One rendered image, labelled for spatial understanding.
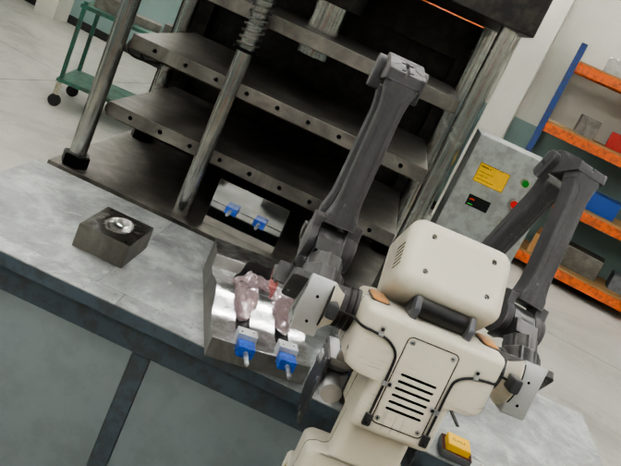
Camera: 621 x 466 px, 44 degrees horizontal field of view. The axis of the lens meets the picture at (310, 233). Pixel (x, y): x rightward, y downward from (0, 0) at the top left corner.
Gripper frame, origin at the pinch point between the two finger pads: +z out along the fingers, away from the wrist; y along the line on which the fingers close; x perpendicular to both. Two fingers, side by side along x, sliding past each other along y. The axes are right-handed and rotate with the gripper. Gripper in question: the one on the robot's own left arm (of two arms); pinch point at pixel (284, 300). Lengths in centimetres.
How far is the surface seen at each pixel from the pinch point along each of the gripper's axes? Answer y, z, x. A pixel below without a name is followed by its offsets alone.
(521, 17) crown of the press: -40, -45, -102
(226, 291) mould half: 12.3, 16.4, -9.6
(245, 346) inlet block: 4.6, 9.2, 10.0
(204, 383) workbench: 8.9, 30.6, 9.4
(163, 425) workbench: 14, 46, 16
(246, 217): 11, 51, -74
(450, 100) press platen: -35, -10, -100
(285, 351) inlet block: -5.5, 11.2, 5.8
